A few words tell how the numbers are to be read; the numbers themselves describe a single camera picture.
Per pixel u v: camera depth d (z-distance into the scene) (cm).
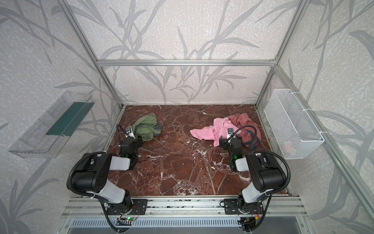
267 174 45
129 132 80
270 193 49
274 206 75
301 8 71
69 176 44
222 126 96
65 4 71
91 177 45
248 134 99
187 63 94
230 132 81
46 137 64
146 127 99
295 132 61
